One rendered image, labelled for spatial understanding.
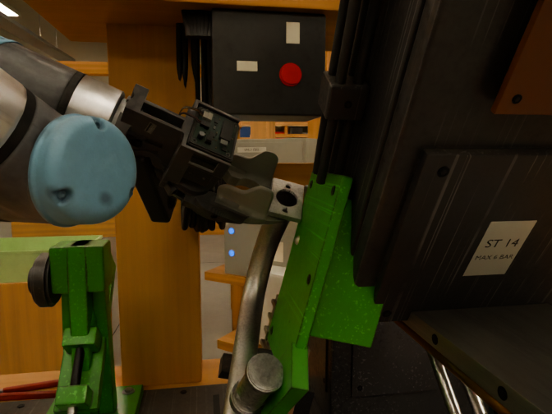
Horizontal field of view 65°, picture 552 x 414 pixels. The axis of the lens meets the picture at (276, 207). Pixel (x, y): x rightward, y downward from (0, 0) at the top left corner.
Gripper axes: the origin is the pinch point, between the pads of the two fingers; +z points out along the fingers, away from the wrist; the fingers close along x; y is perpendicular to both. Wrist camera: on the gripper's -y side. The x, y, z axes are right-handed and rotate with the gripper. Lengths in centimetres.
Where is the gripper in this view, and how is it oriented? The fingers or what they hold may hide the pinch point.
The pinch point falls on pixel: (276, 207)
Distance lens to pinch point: 53.0
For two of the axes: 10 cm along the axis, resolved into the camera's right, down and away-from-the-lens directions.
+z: 8.8, 3.6, 3.2
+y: 4.7, -5.2, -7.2
